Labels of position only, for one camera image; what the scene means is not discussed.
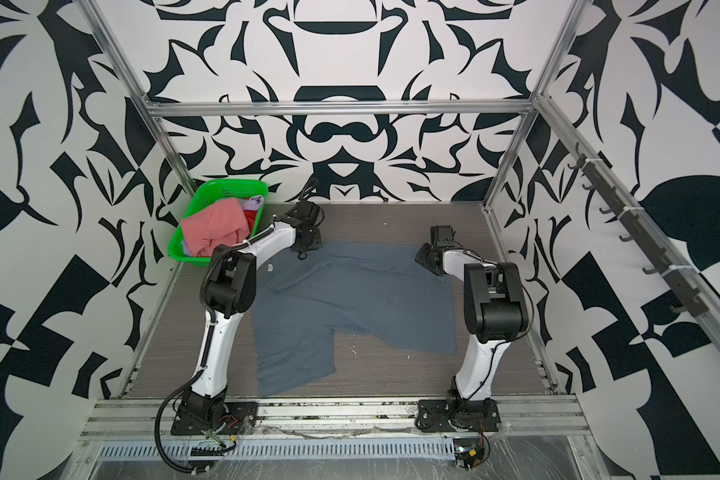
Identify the grey blue t shirt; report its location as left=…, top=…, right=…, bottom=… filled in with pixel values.
left=252, top=242, right=457, bottom=397

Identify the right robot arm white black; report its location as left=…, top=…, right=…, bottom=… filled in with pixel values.
left=415, top=225, right=531, bottom=429

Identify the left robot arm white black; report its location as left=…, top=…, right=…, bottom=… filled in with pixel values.
left=175, top=200, right=325, bottom=434

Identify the purple garment in basket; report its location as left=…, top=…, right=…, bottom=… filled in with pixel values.
left=240, top=195, right=265, bottom=212

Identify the red garment in basket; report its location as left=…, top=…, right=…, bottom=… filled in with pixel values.
left=243, top=210, right=258, bottom=236

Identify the green plastic basket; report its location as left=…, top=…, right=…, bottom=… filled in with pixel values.
left=168, top=178, right=269, bottom=266

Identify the pink t shirt in basket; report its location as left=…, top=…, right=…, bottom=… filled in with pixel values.
left=181, top=198, right=249, bottom=257

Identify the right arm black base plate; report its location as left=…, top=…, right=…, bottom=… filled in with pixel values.
left=414, top=399, right=501, bottom=433

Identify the aluminium frame back crossbar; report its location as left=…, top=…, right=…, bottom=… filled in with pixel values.
left=146, top=99, right=532, bottom=118

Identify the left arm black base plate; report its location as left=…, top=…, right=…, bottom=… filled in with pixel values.
left=170, top=401, right=259, bottom=436

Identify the small electronics board with wires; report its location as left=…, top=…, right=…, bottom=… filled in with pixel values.
left=453, top=434, right=491, bottom=470

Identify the white slotted cable duct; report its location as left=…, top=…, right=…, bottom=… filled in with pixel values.
left=95, top=437, right=457, bottom=462

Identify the black wall hook rail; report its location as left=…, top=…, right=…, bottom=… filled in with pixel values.
left=570, top=142, right=710, bottom=317

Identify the aluminium frame corner post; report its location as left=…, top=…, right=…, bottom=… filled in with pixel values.
left=482, top=0, right=592, bottom=211

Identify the aluminium frame left post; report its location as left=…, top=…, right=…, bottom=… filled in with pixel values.
left=75, top=0, right=197, bottom=196

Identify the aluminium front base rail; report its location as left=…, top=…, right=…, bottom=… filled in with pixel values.
left=81, top=395, right=591, bottom=440

